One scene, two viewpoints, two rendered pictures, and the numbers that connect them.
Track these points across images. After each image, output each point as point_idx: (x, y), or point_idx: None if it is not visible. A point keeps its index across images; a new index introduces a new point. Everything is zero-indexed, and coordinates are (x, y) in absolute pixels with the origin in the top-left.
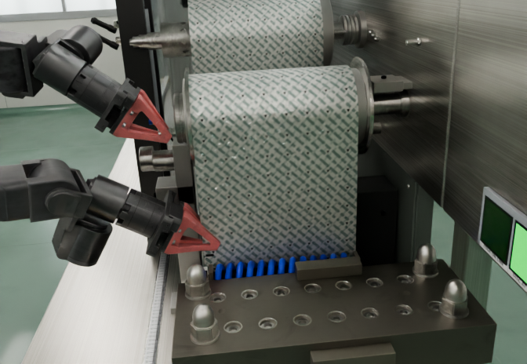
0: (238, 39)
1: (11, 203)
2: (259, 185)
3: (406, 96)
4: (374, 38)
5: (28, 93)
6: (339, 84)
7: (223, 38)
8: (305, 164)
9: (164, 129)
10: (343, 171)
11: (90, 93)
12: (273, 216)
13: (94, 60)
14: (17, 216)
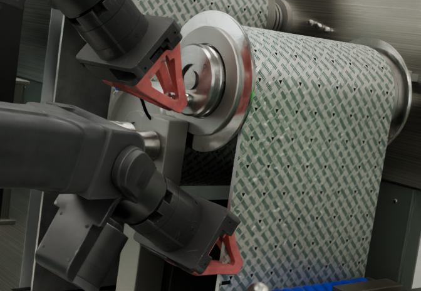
0: None
1: (84, 160)
2: (296, 180)
3: None
4: (324, 29)
5: (17, 2)
6: (375, 61)
7: None
8: (342, 155)
9: (183, 91)
10: (371, 169)
11: (123, 17)
12: (301, 226)
13: None
14: (78, 186)
